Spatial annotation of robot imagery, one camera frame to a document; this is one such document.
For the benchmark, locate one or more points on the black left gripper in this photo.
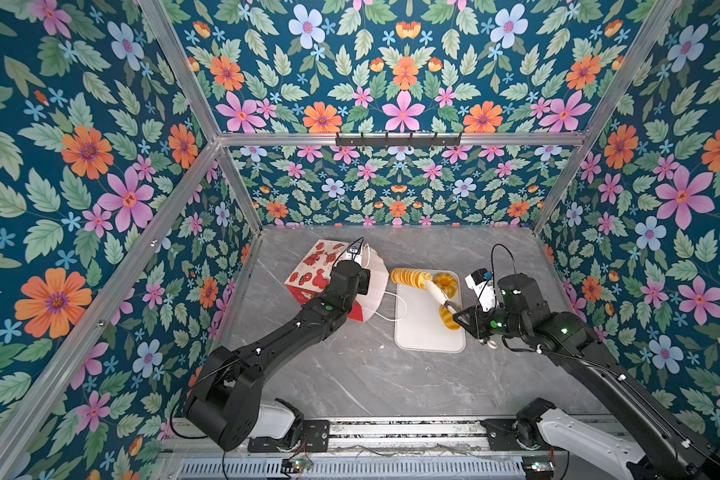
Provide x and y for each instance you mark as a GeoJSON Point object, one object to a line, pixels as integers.
{"type": "Point", "coordinates": [364, 280]}

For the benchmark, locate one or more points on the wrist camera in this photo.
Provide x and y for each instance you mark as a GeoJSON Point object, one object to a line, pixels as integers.
{"type": "Point", "coordinates": [481, 283]}
{"type": "Point", "coordinates": [358, 254]}

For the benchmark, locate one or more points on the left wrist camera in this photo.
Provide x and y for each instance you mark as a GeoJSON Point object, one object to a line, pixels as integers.
{"type": "Point", "coordinates": [358, 254]}

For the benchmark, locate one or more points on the aluminium frame post right rear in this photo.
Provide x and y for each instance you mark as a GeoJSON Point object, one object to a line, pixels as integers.
{"type": "Point", "coordinates": [658, 19]}

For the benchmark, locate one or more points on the aluminium frame post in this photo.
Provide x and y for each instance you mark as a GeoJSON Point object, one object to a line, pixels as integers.
{"type": "Point", "coordinates": [156, 15]}
{"type": "Point", "coordinates": [658, 19]}

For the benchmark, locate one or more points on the aluminium beam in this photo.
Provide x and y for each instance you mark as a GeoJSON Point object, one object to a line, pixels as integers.
{"type": "Point", "coordinates": [306, 139]}
{"type": "Point", "coordinates": [36, 406]}

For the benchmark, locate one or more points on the aluminium left side beam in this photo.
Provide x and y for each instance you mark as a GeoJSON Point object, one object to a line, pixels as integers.
{"type": "Point", "coordinates": [36, 406]}

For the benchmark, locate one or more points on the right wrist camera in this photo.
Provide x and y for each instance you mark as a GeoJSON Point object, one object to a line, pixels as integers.
{"type": "Point", "coordinates": [481, 283]}

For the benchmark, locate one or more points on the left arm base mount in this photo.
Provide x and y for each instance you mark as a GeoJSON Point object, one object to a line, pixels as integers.
{"type": "Point", "coordinates": [283, 428]}

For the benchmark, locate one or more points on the black hook rail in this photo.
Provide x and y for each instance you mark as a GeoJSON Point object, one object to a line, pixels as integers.
{"type": "Point", "coordinates": [387, 139]}

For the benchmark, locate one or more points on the white plastic tray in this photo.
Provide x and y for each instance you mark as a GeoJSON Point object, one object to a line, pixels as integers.
{"type": "Point", "coordinates": [418, 326]}

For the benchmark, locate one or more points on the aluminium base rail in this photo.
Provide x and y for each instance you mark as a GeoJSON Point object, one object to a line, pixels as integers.
{"type": "Point", "coordinates": [463, 433]}

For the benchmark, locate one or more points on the round yellow striped fake bun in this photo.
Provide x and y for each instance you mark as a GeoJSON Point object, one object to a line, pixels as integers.
{"type": "Point", "coordinates": [447, 283]}

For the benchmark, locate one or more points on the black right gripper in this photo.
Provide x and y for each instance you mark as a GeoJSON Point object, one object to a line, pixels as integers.
{"type": "Point", "coordinates": [473, 317]}

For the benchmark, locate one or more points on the long spiral fake bread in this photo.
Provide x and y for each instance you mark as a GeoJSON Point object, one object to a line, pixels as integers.
{"type": "Point", "coordinates": [413, 278]}

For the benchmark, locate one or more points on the aluminium frame post left rear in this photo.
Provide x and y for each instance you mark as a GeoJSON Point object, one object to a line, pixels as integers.
{"type": "Point", "coordinates": [156, 15]}

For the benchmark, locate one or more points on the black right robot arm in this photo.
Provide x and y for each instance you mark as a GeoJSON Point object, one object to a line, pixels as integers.
{"type": "Point", "coordinates": [659, 446]}

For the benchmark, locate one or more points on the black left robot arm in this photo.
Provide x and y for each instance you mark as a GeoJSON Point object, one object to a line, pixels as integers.
{"type": "Point", "coordinates": [225, 401]}

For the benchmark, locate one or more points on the aluminium rear top beam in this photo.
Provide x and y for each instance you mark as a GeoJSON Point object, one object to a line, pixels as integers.
{"type": "Point", "coordinates": [306, 139]}

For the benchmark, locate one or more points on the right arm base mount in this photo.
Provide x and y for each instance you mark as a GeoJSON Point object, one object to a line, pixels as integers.
{"type": "Point", "coordinates": [521, 432]}

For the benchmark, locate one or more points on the steel tongs with white tips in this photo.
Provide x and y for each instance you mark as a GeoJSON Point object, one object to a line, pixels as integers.
{"type": "Point", "coordinates": [438, 292]}

